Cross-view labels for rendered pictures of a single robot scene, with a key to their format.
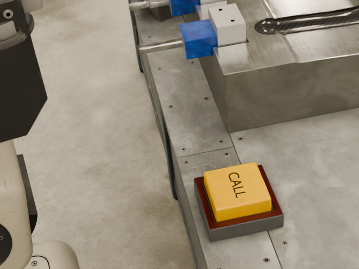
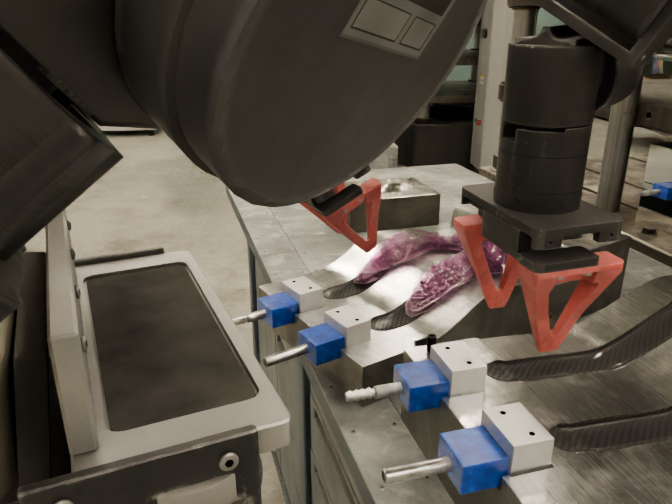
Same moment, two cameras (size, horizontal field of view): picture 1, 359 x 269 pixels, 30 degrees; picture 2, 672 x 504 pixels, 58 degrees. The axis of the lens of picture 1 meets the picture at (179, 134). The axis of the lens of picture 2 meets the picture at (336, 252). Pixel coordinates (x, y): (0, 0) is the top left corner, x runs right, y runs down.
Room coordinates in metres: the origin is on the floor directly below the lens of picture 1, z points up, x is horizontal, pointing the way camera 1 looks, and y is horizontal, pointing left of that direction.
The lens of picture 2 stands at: (0.34, 0.14, 1.22)
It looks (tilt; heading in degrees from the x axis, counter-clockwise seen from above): 21 degrees down; 350
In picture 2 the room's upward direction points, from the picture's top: straight up
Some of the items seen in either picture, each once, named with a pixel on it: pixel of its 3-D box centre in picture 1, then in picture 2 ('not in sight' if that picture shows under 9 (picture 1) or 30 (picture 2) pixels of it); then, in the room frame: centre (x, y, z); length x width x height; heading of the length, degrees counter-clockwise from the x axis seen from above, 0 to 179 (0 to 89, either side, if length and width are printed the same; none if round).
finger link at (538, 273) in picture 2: not in sight; (544, 282); (0.70, -0.07, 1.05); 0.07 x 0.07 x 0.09; 7
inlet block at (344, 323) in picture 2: not in sight; (314, 346); (0.97, 0.06, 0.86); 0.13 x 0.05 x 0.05; 114
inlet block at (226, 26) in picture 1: (190, 40); (460, 461); (0.71, -0.03, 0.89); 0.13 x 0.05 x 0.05; 96
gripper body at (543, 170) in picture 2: not in sight; (539, 175); (0.72, -0.07, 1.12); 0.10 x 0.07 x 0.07; 7
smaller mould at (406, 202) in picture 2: not in sight; (383, 203); (1.58, -0.18, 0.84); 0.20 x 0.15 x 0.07; 97
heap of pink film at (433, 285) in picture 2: not in sight; (450, 253); (1.12, -0.17, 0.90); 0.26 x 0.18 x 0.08; 114
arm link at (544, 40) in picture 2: not in sight; (554, 81); (0.72, -0.07, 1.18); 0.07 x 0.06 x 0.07; 130
